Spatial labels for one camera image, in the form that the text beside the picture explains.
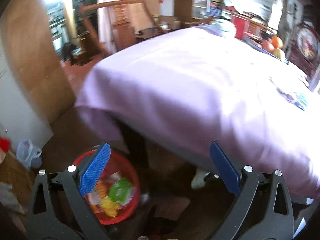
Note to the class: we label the red plastic trash basket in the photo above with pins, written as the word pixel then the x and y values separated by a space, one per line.
pixel 118 167

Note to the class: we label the orange snack wrapper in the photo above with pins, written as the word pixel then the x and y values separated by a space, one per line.
pixel 96 196

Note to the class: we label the white round ceramic jar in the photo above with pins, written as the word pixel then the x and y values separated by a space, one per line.
pixel 223 28

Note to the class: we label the wooden door panel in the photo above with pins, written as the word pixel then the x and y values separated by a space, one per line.
pixel 28 43

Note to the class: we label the yellow wrapper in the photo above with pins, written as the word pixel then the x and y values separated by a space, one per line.
pixel 109 207

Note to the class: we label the red box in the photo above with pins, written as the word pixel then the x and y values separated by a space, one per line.
pixel 241 24

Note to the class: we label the white plastic bag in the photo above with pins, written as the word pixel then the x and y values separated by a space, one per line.
pixel 29 155

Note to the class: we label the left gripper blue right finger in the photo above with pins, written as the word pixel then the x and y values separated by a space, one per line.
pixel 230 176

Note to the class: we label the pink floral curtain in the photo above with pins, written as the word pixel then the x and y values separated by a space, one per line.
pixel 104 28

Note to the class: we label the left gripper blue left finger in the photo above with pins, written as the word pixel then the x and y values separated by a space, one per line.
pixel 92 168

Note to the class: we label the purple tablecloth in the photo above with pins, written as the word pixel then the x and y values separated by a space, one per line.
pixel 185 89

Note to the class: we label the round framed embroidery ornament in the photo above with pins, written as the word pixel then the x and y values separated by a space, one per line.
pixel 307 42

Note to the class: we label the blue face mask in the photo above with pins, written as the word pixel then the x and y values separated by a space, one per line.
pixel 294 98

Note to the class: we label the red apple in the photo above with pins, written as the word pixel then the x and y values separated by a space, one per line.
pixel 267 46

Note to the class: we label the yellow pear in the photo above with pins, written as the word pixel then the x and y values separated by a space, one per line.
pixel 278 53

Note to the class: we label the curved wooden chair frame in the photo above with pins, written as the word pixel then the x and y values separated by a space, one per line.
pixel 123 32

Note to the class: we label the orange fruit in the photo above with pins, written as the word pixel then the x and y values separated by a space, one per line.
pixel 277 42

